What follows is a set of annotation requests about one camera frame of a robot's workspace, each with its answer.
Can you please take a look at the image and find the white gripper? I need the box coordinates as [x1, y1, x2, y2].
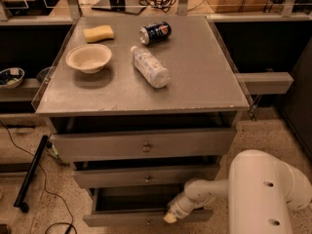
[163, 191, 215, 223]

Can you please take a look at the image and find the grey bottom drawer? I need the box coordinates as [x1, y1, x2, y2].
[82, 184, 215, 228]

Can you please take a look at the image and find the grey drawer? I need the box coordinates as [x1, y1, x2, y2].
[82, 184, 215, 228]
[72, 164, 219, 188]
[51, 128, 236, 162]

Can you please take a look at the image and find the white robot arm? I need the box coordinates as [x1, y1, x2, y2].
[164, 149, 312, 234]

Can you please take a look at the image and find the grey middle drawer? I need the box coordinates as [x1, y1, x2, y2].
[72, 164, 219, 188]

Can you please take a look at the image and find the grey drawer cabinet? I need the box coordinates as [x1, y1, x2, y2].
[34, 15, 251, 210]

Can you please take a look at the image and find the grey top drawer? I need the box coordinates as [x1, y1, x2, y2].
[51, 128, 236, 162]

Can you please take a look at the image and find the clear plastic water bottle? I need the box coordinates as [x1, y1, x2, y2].
[131, 46, 170, 89]

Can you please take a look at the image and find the black bar on floor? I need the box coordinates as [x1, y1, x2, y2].
[14, 136, 49, 214]

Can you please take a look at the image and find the grey metal beam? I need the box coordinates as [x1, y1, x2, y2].
[236, 72, 293, 95]

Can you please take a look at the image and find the beige paper bowl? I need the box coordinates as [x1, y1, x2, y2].
[65, 44, 112, 74]

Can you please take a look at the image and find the blue pepsi can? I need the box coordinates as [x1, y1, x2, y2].
[139, 21, 172, 46]

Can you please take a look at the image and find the yellow sponge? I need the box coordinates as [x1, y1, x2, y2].
[83, 25, 114, 43]

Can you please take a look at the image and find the white bowl with items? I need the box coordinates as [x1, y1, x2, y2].
[0, 67, 24, 89]

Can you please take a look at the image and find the black monitor stand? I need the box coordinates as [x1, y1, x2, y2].
[92, 0, 146, 15]

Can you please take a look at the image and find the black floor cable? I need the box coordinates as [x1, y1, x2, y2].
[0, 119, 78, 234]

